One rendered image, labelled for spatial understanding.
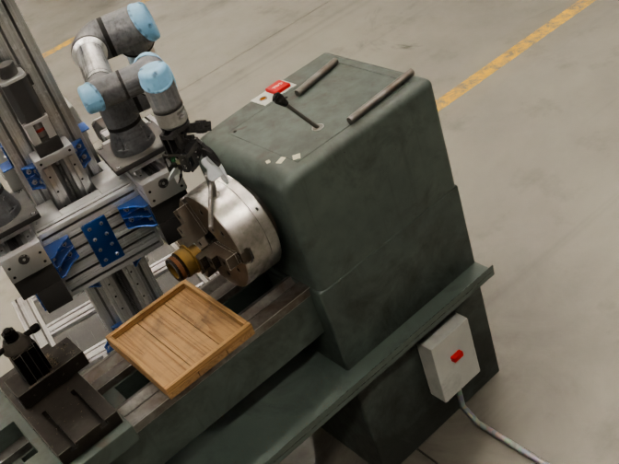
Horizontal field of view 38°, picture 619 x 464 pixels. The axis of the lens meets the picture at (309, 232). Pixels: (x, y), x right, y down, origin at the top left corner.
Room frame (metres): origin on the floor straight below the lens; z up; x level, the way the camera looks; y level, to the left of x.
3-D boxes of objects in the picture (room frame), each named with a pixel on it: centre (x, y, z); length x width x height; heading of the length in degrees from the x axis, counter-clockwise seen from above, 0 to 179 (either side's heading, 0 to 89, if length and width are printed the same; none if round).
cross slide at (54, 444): (1.86, 0.80, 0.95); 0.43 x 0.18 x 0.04; 29
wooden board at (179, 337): (2.03, 0.46, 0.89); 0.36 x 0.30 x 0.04; 29
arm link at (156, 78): (1.98, 0.22, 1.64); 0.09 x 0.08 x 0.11; 8
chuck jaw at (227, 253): (2.04, 0.25, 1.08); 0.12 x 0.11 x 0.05; 29
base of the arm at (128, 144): (2.73, 0.46, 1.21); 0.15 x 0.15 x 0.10
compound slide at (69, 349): (1.93, 0.81, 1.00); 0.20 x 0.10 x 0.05; 119
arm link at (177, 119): (1.98, 0.22, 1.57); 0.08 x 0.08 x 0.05
